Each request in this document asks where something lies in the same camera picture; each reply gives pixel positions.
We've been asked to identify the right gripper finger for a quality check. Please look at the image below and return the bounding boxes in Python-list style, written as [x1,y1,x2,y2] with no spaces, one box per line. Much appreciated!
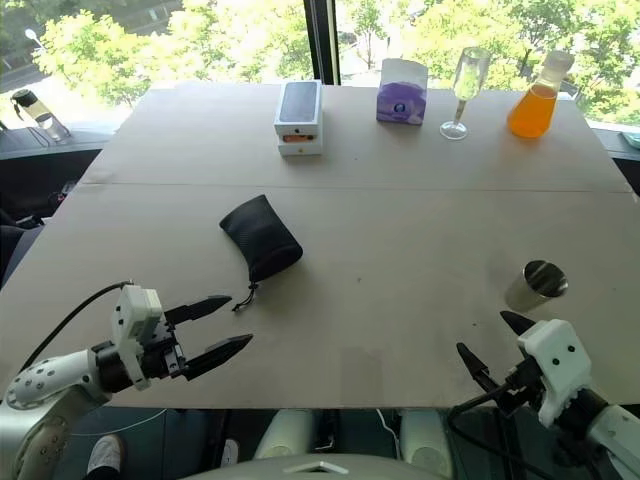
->
[499,310,538,347]
[456,342,500,396]

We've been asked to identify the silver robot torso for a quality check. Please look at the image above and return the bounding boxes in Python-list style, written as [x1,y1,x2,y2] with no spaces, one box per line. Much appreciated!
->
[184,452,451,480]

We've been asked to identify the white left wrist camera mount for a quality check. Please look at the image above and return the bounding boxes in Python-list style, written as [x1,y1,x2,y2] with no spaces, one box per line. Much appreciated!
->
[110,284,165,391]

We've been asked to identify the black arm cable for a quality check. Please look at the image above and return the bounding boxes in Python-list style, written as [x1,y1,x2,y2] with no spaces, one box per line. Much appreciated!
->
[446,369,551,480]
[22,281,134,371]

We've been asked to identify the dark side desk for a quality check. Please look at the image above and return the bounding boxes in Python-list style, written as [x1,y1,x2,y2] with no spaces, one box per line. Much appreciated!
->
[0,124,114,161]

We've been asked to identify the plain white phone box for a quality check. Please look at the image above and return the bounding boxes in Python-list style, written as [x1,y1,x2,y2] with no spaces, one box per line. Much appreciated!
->
[276,138,324,159]

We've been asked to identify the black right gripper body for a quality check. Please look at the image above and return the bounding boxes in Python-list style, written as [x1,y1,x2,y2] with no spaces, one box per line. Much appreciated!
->
[493,357,546,414]

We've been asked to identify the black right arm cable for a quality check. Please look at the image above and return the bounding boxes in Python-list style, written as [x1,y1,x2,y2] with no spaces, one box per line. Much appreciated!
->
[446,369,551,480]

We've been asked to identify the glass flask with orange liquid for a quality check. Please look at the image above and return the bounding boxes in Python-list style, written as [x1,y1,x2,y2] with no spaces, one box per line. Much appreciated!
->
[506,49,575,140]

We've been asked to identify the stainless steel cup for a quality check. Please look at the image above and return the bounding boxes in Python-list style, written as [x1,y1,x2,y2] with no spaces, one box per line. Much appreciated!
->
[504,259,570,312]

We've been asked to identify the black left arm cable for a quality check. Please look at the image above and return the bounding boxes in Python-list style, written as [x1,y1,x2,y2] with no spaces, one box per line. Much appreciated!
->
[22,281,134,371]

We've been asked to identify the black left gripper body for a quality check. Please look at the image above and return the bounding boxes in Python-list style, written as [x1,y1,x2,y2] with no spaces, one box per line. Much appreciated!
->
[142,322,191,384]

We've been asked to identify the clear water bottle, black lid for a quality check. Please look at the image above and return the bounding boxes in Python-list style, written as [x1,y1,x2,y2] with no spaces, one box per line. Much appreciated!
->
[10,88,71,144]

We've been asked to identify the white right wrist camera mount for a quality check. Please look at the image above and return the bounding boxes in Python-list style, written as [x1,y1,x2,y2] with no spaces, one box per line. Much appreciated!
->
[517,319,594,426]

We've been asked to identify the clear champagne glass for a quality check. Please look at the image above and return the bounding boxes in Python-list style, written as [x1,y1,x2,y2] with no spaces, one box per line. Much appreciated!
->
[439,46,491,141]

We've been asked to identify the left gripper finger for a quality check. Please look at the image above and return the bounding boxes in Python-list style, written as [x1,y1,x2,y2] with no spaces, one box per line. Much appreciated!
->
[184,334,254,382]
[164,295,233,324]

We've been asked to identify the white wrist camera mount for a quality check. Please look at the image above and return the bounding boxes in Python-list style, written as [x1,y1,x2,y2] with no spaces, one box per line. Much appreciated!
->
[110,284,165,391]
[517,319,594,426]

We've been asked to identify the thin white cable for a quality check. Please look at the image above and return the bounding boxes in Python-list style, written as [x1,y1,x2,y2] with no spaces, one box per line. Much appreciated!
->
[377,408,402,447]

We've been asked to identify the white phone box, black print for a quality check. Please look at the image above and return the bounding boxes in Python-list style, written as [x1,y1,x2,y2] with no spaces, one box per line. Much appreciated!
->
[272,79,325,143]

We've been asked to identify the white shoe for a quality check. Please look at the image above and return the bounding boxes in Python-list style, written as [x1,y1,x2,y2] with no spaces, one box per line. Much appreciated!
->
[87,433,126,479]

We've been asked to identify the purple tissue box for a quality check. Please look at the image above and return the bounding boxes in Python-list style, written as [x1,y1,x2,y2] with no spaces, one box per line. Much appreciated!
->
[375,57,429,125]

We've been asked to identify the white rounded robot leg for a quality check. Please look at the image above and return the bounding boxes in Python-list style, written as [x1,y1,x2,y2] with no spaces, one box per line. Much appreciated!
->
[399,409,454,476]
[254,408,314,461]

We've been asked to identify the black drawstring pouch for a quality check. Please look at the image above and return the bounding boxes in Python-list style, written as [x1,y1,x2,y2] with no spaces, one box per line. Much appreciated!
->
[218,194,305,314]

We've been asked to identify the black window post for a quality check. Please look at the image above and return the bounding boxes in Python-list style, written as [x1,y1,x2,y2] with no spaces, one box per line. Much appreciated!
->
[304,0,342,85]

